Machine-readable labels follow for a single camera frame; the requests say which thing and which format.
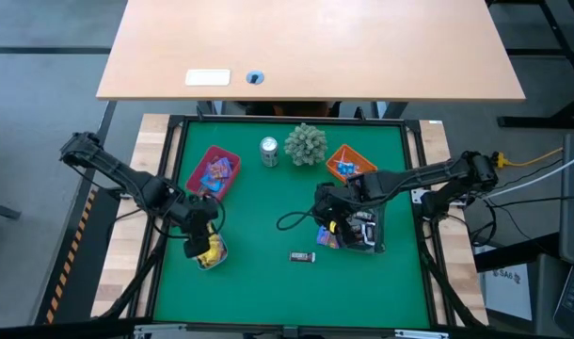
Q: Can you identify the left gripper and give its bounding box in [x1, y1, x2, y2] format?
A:
[173, 195, 220, 260]

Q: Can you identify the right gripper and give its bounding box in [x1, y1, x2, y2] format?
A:
[313, 181, 369, 249]

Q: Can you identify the yellow Sour Patch packet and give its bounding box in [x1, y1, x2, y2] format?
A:
[197, 234, 225, 268]

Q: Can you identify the blue rainbow candy packet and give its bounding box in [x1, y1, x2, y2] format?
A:
[200, 172, 224, 193]

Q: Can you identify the purple candy packet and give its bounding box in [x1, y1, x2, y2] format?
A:
[315, 224, 341, 250]

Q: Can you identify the teal plastic bin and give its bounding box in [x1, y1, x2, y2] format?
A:
[192, 233, 230, 272]

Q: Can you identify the grey translucent plastic bin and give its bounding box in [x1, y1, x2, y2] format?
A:
[336, 209, 387, 255]

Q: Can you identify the orange plastic basket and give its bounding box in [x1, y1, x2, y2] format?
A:
[325, 143, 379, 185]

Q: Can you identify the green table mat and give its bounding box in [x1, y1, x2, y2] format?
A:
[152, 121, 432, 331]

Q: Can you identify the red plastic bin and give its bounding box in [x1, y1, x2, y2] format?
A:
[184, 144, 243, 202]

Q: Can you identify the artificial plant in pot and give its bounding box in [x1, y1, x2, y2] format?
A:
[282, 122, 328, 167]

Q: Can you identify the silver soda can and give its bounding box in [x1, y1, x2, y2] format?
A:
[259, 136, 279, 169]

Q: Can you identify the black yellow hazard strip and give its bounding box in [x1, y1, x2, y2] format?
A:
[44, 187, 96, 326]

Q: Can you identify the white pad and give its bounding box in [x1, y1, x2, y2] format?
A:
[184, 68, 231, 88]

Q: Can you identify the light wooden desk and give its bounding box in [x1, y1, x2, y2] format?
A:
[95, 0, 527, 104]

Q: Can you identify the black furniture foot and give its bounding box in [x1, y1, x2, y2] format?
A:
[0, 200, 23, 220]

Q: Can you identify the black table base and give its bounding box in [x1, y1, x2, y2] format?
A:
[486, 0, 574, 131]

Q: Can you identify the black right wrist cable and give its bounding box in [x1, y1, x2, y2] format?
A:
[276, 210, 319, 232]

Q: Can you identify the silver metal bracket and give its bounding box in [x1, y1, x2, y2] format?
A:
[134, 323, 187, 338]
[394, 329, 451, 339]

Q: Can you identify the black table frame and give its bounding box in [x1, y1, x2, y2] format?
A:
[98, 111, 488, 339]

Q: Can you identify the yellow orange power cable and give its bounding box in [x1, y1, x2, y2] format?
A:
[493, 146, 565, 170]

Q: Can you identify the white floor cable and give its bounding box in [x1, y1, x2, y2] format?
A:
[484, 154, 574, 200]

